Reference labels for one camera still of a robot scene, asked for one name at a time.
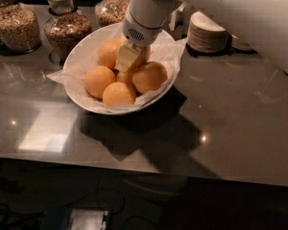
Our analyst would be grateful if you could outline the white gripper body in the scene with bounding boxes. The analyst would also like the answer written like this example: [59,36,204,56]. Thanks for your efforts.
[122,11,165,47]

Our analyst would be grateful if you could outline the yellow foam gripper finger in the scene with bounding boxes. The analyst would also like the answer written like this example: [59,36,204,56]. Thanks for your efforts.
[115,39,142,73]

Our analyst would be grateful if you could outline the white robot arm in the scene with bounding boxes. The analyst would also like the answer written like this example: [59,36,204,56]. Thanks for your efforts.
[122,0,288,74]

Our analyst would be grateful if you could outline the white paper bowl liner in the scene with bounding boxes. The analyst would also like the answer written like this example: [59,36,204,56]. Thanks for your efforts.
[46,24,188,111]

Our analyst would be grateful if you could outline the white oval bowl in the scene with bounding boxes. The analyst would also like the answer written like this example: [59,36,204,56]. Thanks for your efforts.
[62,22,182,116]

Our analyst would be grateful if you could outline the small orange centre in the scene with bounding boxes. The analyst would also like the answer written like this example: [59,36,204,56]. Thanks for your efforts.
[116,71,132,84]

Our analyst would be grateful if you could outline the glass jar mixed cereal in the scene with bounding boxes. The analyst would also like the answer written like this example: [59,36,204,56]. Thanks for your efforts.
[95,0,130,27]

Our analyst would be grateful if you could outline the glass jar brown cereal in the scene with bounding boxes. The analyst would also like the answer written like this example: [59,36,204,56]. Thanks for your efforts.
[44,0,92,59]

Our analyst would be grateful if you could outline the short stack paper bowls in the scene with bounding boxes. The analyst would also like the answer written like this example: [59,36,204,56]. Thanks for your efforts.
[231,34,252,51]

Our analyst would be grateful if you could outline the glass jar of grains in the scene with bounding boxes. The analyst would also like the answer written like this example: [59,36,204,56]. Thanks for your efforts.
[0,0,41,54]

